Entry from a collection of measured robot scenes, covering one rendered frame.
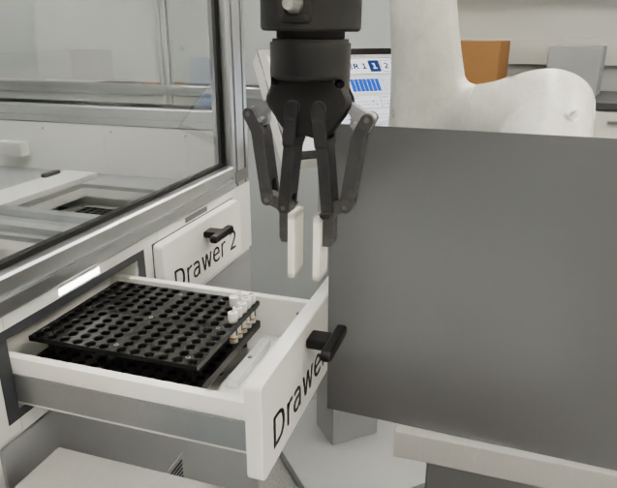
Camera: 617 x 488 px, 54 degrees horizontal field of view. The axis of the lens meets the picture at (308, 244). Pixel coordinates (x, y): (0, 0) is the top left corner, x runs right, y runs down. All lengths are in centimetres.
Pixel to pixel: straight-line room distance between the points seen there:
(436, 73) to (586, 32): 327
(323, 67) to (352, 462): 149
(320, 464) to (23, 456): 119
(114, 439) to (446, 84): 71
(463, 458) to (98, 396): 44
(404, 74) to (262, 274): 172
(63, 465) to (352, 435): 128
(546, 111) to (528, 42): 323
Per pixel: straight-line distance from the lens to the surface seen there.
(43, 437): 84
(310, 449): 194
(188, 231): 102
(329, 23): 54
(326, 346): 67
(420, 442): 81
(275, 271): 250
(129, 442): 101
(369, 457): 192
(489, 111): 88
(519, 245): 69
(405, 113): 92
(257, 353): 79
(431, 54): 91
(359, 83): 159
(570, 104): 88
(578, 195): 68
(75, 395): 73
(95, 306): 84
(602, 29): 416
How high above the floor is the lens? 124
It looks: 19 degrees down
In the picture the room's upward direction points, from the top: straight up
